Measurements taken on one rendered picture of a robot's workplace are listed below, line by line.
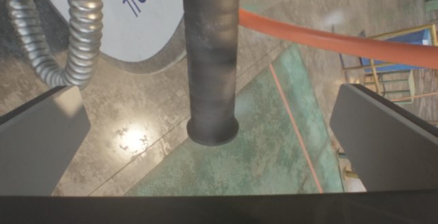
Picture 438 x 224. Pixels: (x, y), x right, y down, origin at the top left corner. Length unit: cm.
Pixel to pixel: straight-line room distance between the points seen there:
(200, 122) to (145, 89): 131
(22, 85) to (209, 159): 118
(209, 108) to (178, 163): 145
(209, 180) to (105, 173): 75
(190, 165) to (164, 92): 54
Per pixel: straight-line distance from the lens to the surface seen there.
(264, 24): 20
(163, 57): 57
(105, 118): 139
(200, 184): 174
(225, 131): 17
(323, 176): 329
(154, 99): 148
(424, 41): 444
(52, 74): 23
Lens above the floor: 135
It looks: 50 degrees down
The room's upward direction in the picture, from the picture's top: 86 degrees clockwise
